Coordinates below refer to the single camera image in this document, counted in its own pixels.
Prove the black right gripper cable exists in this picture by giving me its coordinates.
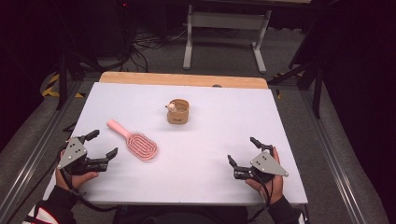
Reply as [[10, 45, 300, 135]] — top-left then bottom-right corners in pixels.
[[247, 172, 276, 224]]

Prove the yellow black floor tape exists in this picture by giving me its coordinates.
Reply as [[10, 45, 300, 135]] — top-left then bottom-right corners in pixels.
[[41, 73, 86, 99]]

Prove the person's left hand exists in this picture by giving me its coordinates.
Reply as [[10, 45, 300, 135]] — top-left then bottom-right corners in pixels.
[[55, 169, 100, 191]]

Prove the white board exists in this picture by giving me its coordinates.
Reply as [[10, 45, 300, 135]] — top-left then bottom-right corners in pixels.
[[42, 81, 309, 206]]

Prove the black metal stand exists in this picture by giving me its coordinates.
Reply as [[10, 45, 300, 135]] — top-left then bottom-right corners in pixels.
[[267, 55, 325, 119], [55, 50, 106, 111]]

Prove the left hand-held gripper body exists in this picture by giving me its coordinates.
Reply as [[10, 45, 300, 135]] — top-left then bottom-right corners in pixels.
[[56, 134, 109, 175]]

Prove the wooden table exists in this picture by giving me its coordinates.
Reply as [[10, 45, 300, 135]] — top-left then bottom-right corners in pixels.
[[98, 71, 269, 90]]

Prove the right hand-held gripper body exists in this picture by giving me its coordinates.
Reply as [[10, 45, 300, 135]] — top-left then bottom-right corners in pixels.
[[233, 146, 290, 185]]

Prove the wooden cup with small figure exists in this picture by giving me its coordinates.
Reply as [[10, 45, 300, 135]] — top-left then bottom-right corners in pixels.
[[164, 98, 191, 125]]

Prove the pink hairbrush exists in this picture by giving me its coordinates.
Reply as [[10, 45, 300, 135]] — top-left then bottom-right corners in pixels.
[[106, 119, 159, 162]]

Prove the white metal stand frame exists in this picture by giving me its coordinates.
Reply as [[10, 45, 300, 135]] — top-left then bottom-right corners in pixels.
[[182, 4, 273, 75]]

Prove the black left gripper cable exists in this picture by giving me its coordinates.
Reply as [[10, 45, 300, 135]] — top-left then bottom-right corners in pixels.
[[58, 150, 120, 213]]

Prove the aluminium rail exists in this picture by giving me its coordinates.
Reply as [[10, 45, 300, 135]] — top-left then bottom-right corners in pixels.
[[0, 80, 84, 224], [298, 90, 370, 224]]

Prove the tangle of black floor cables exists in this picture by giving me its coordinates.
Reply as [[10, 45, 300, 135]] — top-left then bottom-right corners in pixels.
[[122, 26, 188, 73]]

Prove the person's dark clothed body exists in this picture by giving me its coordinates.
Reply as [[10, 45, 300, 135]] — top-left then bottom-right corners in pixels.
[[112, 204, 250, 224]]

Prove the person's right hand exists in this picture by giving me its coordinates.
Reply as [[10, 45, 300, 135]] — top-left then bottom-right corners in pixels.
[[245, 147, 285, 205]]

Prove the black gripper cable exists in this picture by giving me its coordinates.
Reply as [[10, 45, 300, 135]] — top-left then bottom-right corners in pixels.
[[247, 172, 276, 224], [58, 150, 120, 213]]

